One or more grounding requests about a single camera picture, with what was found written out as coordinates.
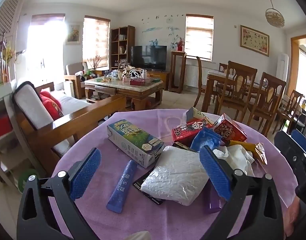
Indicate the red vase with plant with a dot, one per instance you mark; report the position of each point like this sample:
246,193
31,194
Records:
180,47

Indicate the white wall radiator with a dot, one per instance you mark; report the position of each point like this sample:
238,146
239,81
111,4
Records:
193,75

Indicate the green round container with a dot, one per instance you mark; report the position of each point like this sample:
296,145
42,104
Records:
26,180

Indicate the person's right hand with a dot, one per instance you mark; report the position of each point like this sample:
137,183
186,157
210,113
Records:
294,215

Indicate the person's left hand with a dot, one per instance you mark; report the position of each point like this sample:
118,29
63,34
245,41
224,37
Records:
140,236

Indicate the wooden dining chair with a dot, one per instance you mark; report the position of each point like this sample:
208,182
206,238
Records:
291,107
269,97
239,80

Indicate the wooden coffee table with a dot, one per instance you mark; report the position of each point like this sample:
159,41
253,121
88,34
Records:
143,92

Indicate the sunflower painting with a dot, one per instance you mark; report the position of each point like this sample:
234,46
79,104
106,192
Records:
73,33

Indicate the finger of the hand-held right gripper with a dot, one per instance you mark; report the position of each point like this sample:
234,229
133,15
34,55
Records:
303,138

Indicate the white standing air conditioner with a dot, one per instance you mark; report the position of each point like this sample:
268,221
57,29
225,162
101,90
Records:
282,72

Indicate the crystal pendant lamp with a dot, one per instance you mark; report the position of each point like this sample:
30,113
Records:
275,17

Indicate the tall wooden plant stand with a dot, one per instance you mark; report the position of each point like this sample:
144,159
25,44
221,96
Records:
178,53

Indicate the red drink carton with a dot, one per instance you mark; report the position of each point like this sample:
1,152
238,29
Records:
229,130

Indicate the wooden bookshelf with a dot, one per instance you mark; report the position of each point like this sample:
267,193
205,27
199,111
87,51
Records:
114,45

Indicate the striped window blind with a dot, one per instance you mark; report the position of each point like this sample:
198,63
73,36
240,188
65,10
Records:
96,42
199,37
48,20

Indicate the white and red carton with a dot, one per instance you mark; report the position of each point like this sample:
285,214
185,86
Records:
196,113

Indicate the flat screen television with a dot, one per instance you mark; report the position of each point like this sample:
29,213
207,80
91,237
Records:
148,58

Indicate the yellow foil wrapper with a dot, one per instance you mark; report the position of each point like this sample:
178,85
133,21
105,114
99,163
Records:
245,146

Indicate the wooden television stand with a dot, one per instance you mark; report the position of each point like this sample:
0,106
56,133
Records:
160,76

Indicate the green printed milk carton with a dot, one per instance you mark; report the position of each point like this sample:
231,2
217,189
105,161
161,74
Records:
133,140

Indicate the blue tube sachet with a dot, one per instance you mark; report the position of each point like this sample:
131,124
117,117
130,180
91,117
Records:
123,187

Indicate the red snack box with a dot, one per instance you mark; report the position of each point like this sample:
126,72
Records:
185,131

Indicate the black patterned wrapper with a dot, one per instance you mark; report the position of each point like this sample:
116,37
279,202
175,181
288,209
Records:
184,146

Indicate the blue packet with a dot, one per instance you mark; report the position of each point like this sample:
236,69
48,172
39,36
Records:
205,137

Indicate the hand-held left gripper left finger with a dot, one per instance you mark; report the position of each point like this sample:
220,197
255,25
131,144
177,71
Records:
85,173

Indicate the red cushion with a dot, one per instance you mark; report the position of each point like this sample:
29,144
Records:
51,105

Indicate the purple tablecloth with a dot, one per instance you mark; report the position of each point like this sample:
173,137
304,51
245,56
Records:
133,217

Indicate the curved back wooden chair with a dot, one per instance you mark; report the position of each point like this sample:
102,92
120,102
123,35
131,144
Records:
199,80

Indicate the wooden dining table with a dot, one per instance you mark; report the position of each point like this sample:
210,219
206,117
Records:
211,76

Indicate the wooden armchair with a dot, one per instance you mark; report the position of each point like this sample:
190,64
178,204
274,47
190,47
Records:
74,71

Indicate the wooden sofa with white cushions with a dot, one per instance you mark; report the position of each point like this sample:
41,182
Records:
30,105

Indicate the white crinkled plastic bag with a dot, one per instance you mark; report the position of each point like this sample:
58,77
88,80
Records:
173,172

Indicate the white tissue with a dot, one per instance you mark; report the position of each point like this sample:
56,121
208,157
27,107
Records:
236,157

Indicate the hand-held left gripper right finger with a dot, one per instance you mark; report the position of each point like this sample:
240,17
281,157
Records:
215,175

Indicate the black coin battery card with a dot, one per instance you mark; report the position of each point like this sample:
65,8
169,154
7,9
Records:
139,183

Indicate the framed floral picture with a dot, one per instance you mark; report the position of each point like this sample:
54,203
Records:
254,40

